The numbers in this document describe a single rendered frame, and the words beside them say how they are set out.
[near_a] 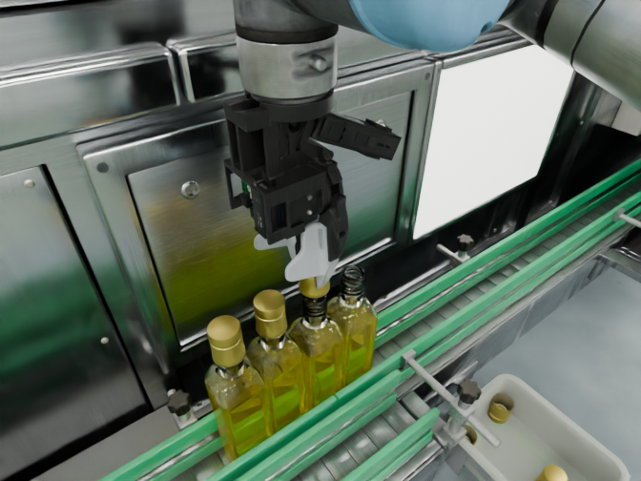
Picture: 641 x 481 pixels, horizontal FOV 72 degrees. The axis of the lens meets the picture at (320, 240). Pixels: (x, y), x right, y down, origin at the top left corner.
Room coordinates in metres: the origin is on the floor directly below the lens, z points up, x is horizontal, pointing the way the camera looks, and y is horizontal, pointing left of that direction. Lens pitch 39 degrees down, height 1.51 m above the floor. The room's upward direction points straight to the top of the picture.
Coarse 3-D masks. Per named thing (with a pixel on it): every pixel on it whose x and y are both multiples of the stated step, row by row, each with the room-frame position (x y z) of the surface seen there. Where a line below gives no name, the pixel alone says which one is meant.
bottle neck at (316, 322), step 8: (304, 296) 0.36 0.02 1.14; (304, 304) 0.35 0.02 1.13; (312, 304) 0.35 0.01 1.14; (320, 304) 0.35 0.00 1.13; (304, 312) 0.35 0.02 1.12; (312, 312) 0.35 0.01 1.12; (320, 312) 0.35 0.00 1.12; (304, 320) 0.36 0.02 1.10; (312, 320) 0.35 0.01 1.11; (320, 320) 0.35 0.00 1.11; (312, 328) 0.35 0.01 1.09
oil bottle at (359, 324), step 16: (336, 304) 0.39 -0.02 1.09; (368, 304) 0.39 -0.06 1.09; (336, 320) 0.38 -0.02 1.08; (352, 320) 0.37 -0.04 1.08; (368, 320) 0.38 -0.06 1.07; (352, 336) 0.36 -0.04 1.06; (368, 336) 0.38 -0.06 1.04; (352, 352) 0.36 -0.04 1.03; (368, 352) 0.38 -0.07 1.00; (352, 368) 0.37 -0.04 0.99; (368, 368) 0.38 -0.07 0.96
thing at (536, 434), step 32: (512, 384) 0.44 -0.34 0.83; (480, 416) 0.41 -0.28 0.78; (512, 416) 0.42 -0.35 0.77; (544, 416) 0.39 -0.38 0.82; (480, 448) 0.36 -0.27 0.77; (512, 448) 0.36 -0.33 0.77; (544, 448) 0.36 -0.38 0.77; (576, 448) 0.34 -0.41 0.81; (512, 480) 0.31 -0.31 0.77; (576, 480) 0.31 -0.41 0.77; (608, 480) 0.29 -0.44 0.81
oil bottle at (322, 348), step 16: (304, 336) 0.34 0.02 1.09; (320, 336) 0.34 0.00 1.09; (336, 336) 0.35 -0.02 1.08; (304, 352) 0.33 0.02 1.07; (320, 352) 0.33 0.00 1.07; (336, 352) 0.35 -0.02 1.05; (320, 368) 0.33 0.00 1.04; (336, 368) 0.35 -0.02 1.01; (320, 384) 0.33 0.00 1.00; (336, 384) 0.35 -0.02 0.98; (320, 400) 0.33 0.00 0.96
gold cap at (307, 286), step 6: (300, 282) 0.35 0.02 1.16; (306, 282) 0.35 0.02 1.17; (312, 282) 0.35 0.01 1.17; (300, 288) 0.35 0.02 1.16; (306, 288) 0.35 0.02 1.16; (312, 288) 0.35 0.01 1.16; (324, 288) 0.35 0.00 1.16; (306, 294) 0.35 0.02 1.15; (312, 294) 0.35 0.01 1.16; (318, 294) 0.35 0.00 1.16; (324, 294) 0.35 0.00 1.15
